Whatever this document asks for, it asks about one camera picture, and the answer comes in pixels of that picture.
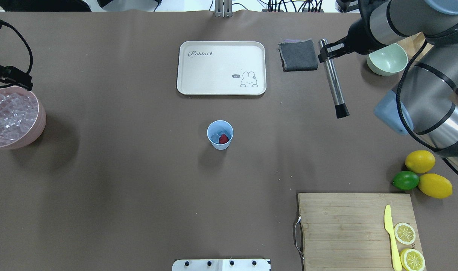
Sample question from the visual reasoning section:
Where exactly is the lemon slice upper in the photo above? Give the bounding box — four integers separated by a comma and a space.
394, 222, 416, 245

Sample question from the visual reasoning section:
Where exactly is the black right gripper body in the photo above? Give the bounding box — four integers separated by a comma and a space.
318, 19, 380, 63

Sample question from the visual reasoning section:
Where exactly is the green lime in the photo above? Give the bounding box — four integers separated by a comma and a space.
392, 171, 420, 191

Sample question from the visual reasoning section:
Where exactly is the lemon slice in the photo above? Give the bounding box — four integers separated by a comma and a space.
400, 248, 426, 271
394, 222, 416, 245

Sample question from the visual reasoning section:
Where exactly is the grey folded cloth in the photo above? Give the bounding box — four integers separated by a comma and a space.
278, 38, 319, 72

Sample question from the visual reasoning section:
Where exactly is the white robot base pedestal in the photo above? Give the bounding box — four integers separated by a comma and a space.
172, 259, 271, 271

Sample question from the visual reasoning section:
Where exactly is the bamboo cutting board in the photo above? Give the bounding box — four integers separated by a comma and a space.
295, 193, 423, 271

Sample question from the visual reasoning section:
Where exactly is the steel muddler black tip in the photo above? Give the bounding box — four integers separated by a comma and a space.
318, 38, 349, 119

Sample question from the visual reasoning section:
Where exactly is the lemon slice lower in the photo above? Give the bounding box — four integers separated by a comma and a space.
400, 248, 426, 271

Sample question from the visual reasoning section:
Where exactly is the clear ice cube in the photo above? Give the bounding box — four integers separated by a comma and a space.
209, 132, 221, 144

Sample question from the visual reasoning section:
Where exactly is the yellow lemon upper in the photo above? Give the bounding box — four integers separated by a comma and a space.
404, 150, 436, 174

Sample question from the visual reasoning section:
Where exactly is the wooden mug tree stand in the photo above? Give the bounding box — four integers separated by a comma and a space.
397, 32, 425, 58

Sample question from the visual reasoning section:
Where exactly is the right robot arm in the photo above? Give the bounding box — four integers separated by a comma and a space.
318, 0, 458, 175

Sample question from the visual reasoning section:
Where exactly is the light blue plastic cup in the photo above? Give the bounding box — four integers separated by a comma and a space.
207, 120, 234, 150

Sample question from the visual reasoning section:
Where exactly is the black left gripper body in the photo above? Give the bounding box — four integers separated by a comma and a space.
0, 65, 33, 91

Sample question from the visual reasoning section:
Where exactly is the pink bowl of ice cubes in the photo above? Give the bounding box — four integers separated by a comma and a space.
0, 86, 47, 149

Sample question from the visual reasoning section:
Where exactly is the red strawberry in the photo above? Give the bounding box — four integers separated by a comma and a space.
218, 134, 230, 145

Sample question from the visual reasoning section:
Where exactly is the mint green bowl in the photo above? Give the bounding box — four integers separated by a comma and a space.
366, 43, 408, 76

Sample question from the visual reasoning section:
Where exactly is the yellow lemon lower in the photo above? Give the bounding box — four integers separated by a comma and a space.
418, 173, 453, 199

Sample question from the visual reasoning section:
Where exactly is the yellow plastic knife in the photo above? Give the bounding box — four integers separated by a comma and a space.
383, 205, 402, 271

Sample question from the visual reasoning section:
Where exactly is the cream rabbit tray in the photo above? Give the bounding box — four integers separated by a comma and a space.
176, 41, 267, 96

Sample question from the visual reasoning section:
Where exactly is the yellow lemon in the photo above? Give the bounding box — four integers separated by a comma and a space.
418, 173, 453, 199
404, 150, 436, 174

